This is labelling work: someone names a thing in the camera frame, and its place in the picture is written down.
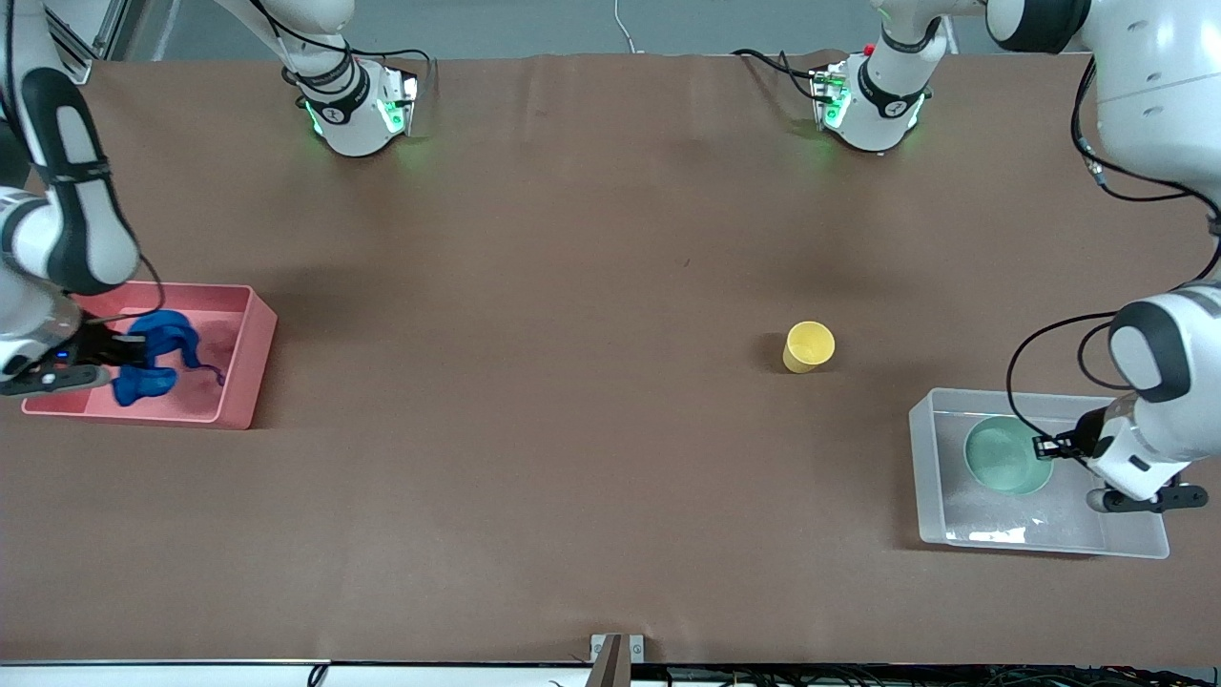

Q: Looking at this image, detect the blue cloth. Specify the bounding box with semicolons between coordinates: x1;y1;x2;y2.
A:
111;309;227;408

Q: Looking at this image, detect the mint green bowl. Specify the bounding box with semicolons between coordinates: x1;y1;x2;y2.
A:
963;414;1056;496

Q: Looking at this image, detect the yellow plastic cup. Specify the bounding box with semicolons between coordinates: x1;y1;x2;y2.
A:
782;321;837;375

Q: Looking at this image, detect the clear plastic box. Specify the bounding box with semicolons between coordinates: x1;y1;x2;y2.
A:
907;386;1171;561

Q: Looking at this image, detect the pink plastic bin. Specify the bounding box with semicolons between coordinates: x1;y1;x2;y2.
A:
21;281;279;431

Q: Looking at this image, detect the brown table cover mat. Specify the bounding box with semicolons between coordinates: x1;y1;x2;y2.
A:
0;51;1221;667

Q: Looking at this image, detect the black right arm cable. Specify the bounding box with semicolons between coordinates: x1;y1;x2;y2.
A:
84;250;165;325

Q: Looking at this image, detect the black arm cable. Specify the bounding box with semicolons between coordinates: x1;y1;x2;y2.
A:
84;250;165;325
1004;52;1221;449

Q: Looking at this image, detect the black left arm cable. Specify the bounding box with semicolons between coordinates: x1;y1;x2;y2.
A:
1004;52;1221;449

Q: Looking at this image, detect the aluminium frame post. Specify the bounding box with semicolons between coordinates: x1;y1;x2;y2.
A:
40;0;98;87

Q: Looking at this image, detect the black right base cable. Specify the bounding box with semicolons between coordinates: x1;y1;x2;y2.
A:
277;0;438;96

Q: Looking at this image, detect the black base cable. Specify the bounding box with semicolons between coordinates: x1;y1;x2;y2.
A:
277;0;438;96
731;48;833;104

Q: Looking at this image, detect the black left base cable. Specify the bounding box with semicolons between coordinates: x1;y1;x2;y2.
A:
731;48;833;104

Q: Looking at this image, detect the metal table edge bracket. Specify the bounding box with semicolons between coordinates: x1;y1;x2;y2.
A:
589;633;647;687

